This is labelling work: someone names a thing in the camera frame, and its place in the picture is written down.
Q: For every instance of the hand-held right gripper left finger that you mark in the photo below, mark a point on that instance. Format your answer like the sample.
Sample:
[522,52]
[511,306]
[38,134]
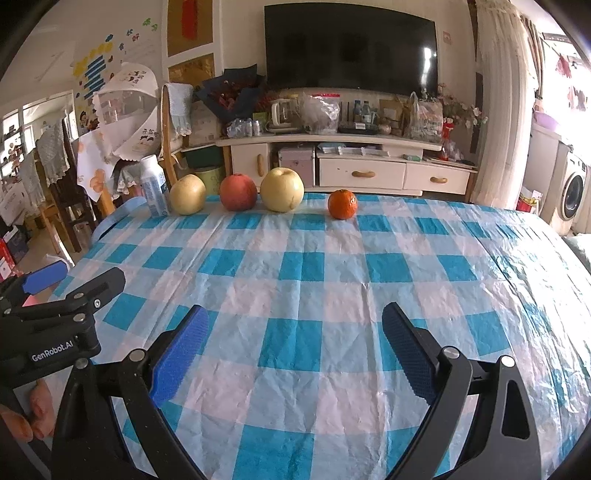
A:
[182,355]

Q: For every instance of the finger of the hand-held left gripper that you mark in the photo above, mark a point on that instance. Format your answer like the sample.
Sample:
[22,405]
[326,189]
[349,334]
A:
[44,277]
[99,286]

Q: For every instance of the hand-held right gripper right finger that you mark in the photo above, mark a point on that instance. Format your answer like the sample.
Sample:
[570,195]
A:
[411,353]

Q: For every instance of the person's left hand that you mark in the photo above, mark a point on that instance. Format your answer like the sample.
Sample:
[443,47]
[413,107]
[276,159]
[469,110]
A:
[41,406]

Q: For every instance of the red gift bag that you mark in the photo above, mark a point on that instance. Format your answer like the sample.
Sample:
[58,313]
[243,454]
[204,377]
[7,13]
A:
[5,258]

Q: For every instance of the dark wooden chair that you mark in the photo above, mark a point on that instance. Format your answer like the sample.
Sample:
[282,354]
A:
[64,184]

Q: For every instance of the blue white checkered tablecloth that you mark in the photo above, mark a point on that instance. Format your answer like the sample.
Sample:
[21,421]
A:
[323,300]

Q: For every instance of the white bottle with blue label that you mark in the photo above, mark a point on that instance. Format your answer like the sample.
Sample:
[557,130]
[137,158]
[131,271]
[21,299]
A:
[154,189]

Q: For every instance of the dining table with printed cloth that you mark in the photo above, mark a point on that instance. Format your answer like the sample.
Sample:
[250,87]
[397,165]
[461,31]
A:
[94,166]

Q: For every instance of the round brownish pear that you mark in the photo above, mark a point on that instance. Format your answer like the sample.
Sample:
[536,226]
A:
[188,194]

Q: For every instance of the green waste bin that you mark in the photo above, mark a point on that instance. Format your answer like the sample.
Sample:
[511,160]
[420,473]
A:
[210,181]

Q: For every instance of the orange tangerine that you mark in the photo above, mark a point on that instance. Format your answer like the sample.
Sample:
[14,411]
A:
[343,204]

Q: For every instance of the green storage crate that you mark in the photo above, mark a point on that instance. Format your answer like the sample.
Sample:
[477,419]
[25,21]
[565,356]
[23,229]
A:
[203,158]

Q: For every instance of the red apple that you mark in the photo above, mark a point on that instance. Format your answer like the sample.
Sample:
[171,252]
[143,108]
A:
[238,193]

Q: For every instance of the white mesh food cover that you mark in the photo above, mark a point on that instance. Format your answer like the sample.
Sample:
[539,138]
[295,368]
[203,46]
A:
[127,106]

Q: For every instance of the light wooden chair with cover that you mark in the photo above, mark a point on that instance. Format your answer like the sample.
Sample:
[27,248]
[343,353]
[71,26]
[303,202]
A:
[175,120]

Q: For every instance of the white television cabinet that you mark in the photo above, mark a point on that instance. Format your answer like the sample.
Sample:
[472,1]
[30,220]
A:
[364,173]

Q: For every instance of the large yellow pear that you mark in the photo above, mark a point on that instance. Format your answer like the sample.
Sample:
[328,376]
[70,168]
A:
[282,190]

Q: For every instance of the white carton box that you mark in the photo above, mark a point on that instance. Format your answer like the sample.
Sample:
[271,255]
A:
[205,122]

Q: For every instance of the pink storage box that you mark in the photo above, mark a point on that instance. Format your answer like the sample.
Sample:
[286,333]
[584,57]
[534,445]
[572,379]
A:
[296,165]

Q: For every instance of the white washing machine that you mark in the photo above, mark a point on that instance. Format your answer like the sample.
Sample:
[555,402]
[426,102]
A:
[570,189]

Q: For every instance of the dark wrapped flower bouquet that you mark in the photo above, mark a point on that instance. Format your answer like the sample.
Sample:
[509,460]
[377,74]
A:
[228,92]

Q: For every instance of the plastic bag of packets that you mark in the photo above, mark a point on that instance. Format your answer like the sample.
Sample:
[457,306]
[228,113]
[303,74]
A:
[425,117]

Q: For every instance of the artificial flower bunch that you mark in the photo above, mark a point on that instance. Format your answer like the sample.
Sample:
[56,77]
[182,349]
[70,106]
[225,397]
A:
[464,108]

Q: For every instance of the clear electric kettle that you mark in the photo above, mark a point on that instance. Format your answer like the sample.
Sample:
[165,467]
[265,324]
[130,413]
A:
[282,113]

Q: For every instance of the white lace curtain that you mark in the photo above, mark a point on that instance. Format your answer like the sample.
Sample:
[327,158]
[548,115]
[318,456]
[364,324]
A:
[505,115]

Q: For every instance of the clear plastic bag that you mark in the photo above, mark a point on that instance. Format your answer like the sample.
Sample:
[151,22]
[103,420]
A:
[319,113]

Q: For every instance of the black flat television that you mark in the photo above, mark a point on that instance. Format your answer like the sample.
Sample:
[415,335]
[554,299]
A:
[351,48]

